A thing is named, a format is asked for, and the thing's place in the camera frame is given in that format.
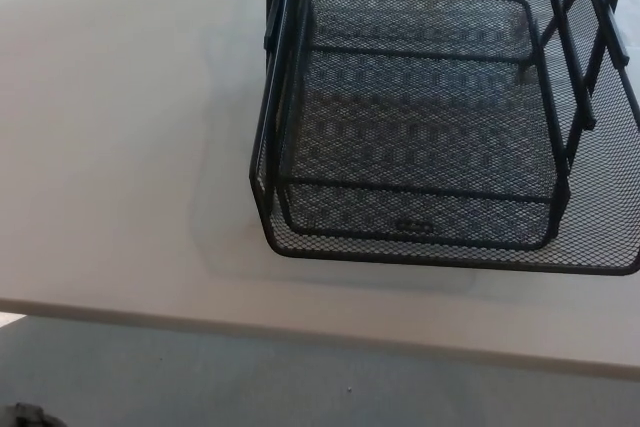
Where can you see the black mesh tray with label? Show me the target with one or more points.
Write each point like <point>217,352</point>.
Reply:
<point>415,225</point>

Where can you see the large black mesh tray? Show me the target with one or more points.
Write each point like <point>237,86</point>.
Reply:
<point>612,172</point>

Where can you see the dark grey lump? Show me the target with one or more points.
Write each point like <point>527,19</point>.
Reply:
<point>31,416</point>

